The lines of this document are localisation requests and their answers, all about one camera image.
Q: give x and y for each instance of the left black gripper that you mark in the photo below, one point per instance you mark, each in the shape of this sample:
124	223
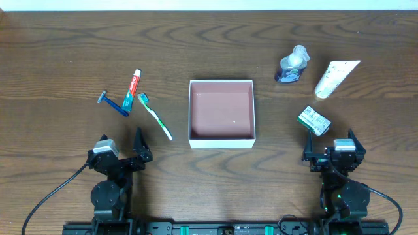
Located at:
123	162

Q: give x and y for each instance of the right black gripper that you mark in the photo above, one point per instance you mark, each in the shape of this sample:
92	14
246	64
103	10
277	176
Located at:
326	158

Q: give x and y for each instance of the red green toothpaste tube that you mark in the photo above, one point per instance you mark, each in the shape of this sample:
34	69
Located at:
130	95

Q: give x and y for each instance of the blue disposable razor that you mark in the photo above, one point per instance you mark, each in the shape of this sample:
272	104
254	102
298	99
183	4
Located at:
103	97

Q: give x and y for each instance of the green white soap box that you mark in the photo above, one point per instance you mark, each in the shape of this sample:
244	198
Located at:
314	121

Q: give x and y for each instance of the green white toothbrush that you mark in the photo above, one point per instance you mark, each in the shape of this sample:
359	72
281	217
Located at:
143	98

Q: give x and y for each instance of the white lotion tube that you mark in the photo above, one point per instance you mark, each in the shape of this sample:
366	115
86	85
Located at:
334	75

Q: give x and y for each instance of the clear pump soap bottle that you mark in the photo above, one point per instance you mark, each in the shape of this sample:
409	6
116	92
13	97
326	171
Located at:
292	66

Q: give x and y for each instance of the white cardboard box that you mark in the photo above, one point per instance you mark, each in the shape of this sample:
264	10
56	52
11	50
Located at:
221	114

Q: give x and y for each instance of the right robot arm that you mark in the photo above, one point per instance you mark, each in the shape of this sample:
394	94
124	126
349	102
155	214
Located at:
344	201

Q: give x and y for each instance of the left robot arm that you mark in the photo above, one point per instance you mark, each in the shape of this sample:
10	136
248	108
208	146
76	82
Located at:
112	197

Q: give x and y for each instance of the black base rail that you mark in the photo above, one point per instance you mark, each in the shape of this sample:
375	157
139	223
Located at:
168	228

